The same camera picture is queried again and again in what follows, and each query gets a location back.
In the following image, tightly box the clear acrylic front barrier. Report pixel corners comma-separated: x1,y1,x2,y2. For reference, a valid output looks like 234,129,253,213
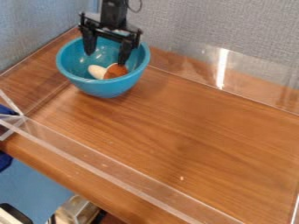
0,90,245,224

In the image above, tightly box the metal frame under table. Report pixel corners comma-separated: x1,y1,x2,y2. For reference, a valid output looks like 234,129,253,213
47,195,99,224

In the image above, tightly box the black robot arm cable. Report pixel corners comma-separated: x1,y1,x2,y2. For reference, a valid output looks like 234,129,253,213
126,0,144,14

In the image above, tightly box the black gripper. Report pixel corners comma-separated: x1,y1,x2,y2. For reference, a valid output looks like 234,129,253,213
79,0,143,66

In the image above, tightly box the clear acrylic back barrier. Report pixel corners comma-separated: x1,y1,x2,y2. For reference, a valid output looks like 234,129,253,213
83,20,299,116

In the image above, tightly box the brown and white toy mushroom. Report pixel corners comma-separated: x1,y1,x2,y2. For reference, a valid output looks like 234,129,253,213
88,63,128,80

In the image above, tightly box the blue plastic bowl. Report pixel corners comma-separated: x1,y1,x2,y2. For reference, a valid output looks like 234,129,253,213
56,38,151,98

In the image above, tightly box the blue cloth at edge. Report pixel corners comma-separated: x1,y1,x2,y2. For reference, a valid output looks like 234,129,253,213
0,104,19,172

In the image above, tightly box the black white device corner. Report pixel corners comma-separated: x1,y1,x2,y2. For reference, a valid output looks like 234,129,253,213
0,203,34,224

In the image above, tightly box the clear acrylic barrier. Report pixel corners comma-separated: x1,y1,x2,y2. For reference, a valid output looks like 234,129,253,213
83,20,299,116
0,90,245,224

